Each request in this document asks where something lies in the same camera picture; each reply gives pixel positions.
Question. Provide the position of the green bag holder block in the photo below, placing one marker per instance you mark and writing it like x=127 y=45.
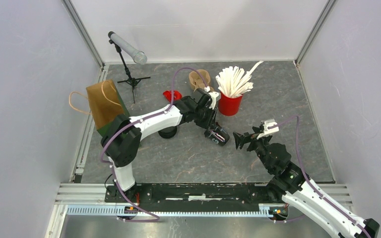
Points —
x=107 y=113

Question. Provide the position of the dark translucent cup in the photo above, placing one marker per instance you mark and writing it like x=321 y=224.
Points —
x=217 y=134

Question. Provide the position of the red cylindrical straw holder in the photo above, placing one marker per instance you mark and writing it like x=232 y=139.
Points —
x=229 y=106

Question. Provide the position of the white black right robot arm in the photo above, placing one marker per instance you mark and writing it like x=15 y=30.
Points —
x=294 y=187

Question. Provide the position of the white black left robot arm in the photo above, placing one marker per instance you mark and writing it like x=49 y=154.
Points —
x=123 y=138

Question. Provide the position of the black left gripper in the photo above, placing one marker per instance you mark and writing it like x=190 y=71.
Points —
x=210 y=122

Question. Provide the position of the grey microphone on stand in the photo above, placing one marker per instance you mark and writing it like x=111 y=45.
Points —
x=137 y=56

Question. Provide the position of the brown paper bag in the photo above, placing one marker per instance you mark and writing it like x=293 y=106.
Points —
x=95 y=93

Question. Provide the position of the brown cardboard cup carrier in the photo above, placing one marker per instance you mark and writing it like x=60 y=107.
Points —
x=196 y=81

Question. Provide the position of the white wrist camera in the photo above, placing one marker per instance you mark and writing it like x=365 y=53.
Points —
x=268 y=128
x=215 y=96

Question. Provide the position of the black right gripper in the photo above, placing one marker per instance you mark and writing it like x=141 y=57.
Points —
x=240 y=139

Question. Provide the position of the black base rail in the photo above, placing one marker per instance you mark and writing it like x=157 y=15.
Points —
x=205 y=197

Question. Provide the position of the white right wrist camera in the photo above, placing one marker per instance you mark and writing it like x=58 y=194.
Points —
x=268 y=128

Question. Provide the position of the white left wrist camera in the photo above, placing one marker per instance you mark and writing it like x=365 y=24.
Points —
x=215 y=96

